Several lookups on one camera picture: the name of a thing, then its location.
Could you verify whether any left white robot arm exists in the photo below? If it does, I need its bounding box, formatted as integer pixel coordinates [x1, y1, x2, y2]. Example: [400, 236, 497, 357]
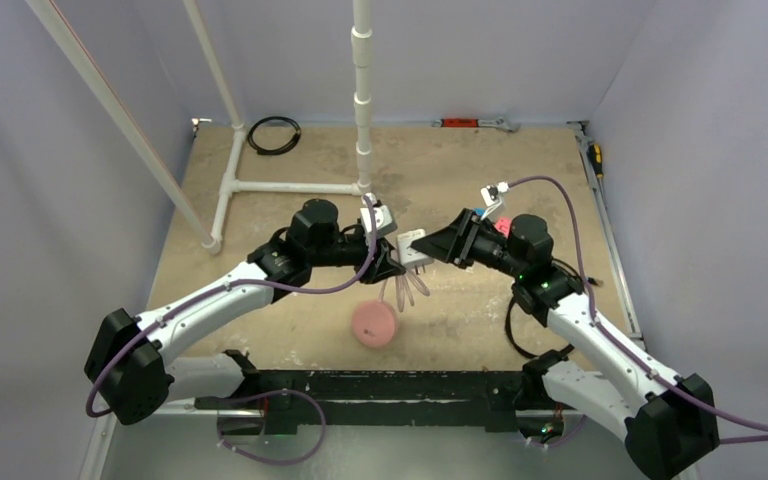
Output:
[84, 194, 405, 425]

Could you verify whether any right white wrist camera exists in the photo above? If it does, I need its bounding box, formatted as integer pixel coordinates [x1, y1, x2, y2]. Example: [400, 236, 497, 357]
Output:
[480, 182, 509, 208]

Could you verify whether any red adjustable wrench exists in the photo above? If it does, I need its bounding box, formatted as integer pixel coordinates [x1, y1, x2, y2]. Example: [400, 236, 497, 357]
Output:
[431, 117, 519, 133]

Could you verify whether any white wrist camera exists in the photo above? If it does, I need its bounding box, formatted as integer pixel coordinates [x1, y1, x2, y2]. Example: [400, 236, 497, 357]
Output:
[360, 193, 398, 238]
[480, 182, 509, 208]

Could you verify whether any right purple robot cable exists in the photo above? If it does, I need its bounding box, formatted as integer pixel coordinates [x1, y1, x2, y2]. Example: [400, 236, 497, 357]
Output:
[506, 175, 768, 450]

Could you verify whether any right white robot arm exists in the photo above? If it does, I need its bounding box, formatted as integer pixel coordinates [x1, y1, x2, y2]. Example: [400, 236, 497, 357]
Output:
[410, 209, 720, 479]

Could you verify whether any black coiled cable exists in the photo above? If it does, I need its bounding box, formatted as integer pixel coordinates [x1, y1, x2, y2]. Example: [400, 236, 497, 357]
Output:
[246, 116, 302, 157]

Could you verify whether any black cable bundle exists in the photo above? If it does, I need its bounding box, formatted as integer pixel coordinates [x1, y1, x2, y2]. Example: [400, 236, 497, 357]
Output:
[503, 258, 604, 360]

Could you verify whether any pink round power strip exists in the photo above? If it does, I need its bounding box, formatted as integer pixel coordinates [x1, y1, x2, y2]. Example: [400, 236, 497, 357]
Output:
[351, 300, 398, 348]

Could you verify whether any yellow handled screwdriver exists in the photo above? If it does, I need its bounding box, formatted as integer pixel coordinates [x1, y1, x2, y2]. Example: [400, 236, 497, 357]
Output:
[587, 143, 604, 180]

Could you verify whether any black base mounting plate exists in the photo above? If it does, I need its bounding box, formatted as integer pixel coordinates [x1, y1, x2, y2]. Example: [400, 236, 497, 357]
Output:
[195, 370, 561, 435]

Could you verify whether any pink plug adapter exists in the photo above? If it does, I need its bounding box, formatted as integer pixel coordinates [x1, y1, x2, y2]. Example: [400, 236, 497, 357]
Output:
[494, 217, 511, 237]

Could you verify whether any white PVC pipe frame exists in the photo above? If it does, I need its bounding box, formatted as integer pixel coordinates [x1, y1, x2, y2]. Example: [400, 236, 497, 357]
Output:
[27, 1, 373, 255]

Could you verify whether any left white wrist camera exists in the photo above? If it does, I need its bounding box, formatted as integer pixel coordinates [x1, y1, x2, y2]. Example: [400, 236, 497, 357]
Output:
[360, 193, 398, 238]

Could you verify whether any aluminium extrusion rail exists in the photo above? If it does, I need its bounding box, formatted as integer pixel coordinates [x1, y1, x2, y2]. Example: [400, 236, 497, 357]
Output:
[97, 369, 683, 417]

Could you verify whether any pink power cord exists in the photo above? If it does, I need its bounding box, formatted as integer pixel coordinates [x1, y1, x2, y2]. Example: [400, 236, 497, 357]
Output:
[378, 268, 432, 313]

